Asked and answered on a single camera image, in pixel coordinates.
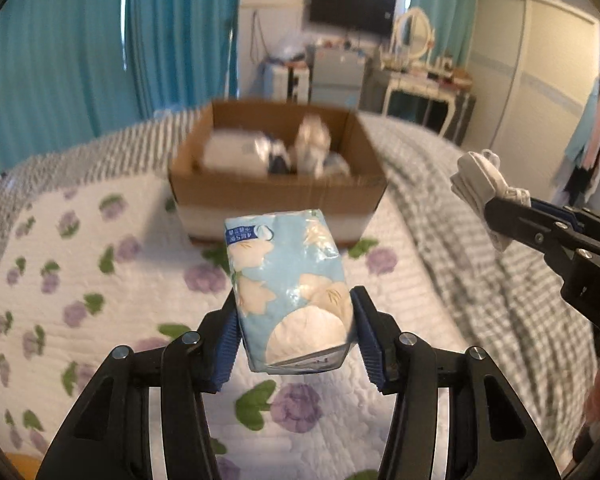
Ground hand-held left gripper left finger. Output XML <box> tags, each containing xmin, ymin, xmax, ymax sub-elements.
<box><xmin>42</xmin><ymin>294</ymin><xmax>242</xmax><ymax>480</ymax></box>

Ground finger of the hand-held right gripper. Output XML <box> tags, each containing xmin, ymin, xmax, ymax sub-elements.
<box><xmin>484</xmin><ymin>195</ymin><xmax>598</xmax><ymax>281</ymax></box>
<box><xmin>529</xmin><ymin>198</ymin><xmax>600</xmax><ymax>273</ymax></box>

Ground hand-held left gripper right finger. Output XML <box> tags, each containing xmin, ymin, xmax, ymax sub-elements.
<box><xmin>349</xmin><ymin>285</ymin><xmax>562</xmax><ymax>480</ymax></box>

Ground white sock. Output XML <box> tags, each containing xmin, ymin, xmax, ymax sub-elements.
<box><xmin>450</xmin><ymin>149</ymin><xmax>532</xmax><ymax>254</ymax></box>

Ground light blue tissue packet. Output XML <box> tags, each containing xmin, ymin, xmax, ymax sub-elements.
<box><xmin>223</xmin><ymin>207</ymin><xmax>354</xmax><ymax>375</ymax></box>

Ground brown cardboard box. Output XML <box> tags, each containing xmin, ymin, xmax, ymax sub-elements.
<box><xmin>167</xmin><ymin>100</ymin><xmax>388</xmax><ymax>249</ymax></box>

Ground white packets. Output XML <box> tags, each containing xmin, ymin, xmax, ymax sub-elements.
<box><xmin>202</xmin><ymin>129</ymin><xmax>269</xmax><ymax>177</ymax></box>

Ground beige sock bundle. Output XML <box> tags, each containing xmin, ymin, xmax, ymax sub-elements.
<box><xmin>294</xmin><ymin>114</ymin><xmax>332</xmax><ymax>174</ymax></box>

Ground hanging clothes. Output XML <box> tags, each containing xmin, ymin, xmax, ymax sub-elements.
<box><xmin>555</xmin><ymin>57</ymin><xmax>600</xmax><ymax>202</ymax></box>

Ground floral quilted mat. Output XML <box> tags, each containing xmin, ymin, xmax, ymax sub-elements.
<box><xmin>0</xmin><ymin>170</ymin><xmax>477</xmax><ymax>480</ymax></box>

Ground cream slatted wardrobe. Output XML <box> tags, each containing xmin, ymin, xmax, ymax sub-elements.
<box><xmin>467</xmin><ymin>0</ymin><xmax>600</xmax><ymax>162</ymax></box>

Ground white dressing table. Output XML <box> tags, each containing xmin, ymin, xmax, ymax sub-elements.
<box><xmin>381</xmin><ymin>64</ymin><xmax>474</xmax><ymax>134</ymax></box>

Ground white oval mirror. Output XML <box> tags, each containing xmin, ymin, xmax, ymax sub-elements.
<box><xmin>391</xmin><ymin>6</ymin><xmax>437</xmax><ymax>69</ymax></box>

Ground yellow cloth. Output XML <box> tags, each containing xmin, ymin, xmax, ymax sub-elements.
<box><xmin>5</xmin><ymin>452</ymin><xmax>47</xmax><ymax>480</ymax></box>

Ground white plastic drawer unit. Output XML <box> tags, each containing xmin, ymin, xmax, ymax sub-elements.
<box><xmin>271</xmin><ymin>65</ymin><xmax>312</xmax><ymax>104</ymax></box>

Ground clear plastic bag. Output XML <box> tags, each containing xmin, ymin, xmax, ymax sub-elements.
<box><xmin>272</xmin><ymin>30</ymin><xmax>311</xmax><ymax>62</ymax></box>

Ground narrow teal curtain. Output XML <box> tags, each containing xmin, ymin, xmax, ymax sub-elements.
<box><xmin>125</xmin><ymin>0</ymin><xmax>241</xmax><ymax>117</ymax></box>

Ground wide teal curtain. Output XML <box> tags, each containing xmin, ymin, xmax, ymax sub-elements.
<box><xmin>0</xmin><ymin>0</ymin><xmax>147</xmax><ymax>172</ymax></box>

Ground black wall television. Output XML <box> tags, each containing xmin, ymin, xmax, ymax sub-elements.
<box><xmin>307</xmin><ymin>0</ymin><xmax>397</xmax><ymax>39</ymax></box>

